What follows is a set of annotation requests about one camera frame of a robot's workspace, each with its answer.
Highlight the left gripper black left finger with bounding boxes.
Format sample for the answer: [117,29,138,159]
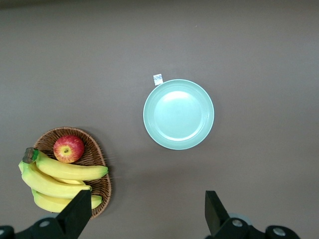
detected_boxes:
[14,190,92,239]

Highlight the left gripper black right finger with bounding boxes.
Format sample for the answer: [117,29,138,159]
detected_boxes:
[205,190,254,239]

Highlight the light green round plate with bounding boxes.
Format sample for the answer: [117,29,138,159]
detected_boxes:
[143,79,215,150]

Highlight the yellow banana bunch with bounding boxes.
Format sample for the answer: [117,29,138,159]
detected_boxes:
[18,147,109,214]

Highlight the brown wicker basket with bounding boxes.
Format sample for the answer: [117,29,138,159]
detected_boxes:
[33,126,112,220]

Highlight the red yellow apple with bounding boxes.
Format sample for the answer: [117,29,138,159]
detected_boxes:
[53,134,85,164]

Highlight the brown table cover sheet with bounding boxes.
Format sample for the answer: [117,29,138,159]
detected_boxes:
[0,0,319,239]

